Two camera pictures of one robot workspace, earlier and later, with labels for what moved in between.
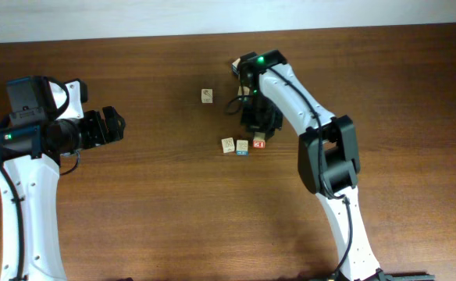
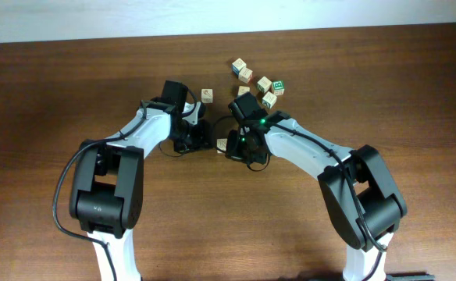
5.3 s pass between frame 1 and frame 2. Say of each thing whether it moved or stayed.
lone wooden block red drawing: stayed
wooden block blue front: stayed
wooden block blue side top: stayed
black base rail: stayed
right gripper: moved
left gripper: moved
